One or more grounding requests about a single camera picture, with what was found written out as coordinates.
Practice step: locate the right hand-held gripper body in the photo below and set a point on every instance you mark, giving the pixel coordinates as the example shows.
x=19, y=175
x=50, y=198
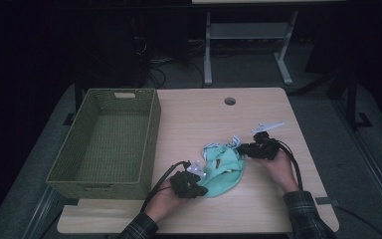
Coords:
x=262, y=147

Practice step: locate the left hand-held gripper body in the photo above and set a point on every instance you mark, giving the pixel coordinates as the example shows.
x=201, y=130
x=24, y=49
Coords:
x=184, y=184

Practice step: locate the black metal stand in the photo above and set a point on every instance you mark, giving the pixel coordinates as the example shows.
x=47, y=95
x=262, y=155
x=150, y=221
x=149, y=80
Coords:
x=353, y=99

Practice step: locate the grey tape strip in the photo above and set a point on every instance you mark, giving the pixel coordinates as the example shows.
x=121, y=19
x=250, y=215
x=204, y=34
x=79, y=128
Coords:
x=326, y=201

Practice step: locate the metal floor rail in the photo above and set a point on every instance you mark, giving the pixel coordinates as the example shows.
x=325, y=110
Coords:
x=41, y=212
x=374, y=169

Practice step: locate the person's left hand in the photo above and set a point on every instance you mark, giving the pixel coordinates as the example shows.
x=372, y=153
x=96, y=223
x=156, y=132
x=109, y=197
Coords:
x=162, y=204

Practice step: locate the white metal stand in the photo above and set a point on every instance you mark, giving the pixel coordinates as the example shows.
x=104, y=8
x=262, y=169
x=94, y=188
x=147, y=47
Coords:
x=245, y=31

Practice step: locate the green woven basket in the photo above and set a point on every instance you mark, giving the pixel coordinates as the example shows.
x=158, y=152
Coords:
x=109, y=146

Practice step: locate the teal and striped cloth garment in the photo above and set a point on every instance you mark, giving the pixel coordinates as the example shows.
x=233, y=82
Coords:
x=224, y=171

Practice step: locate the person's right hand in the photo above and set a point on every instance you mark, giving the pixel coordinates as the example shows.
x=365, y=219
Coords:
x=280, y=169

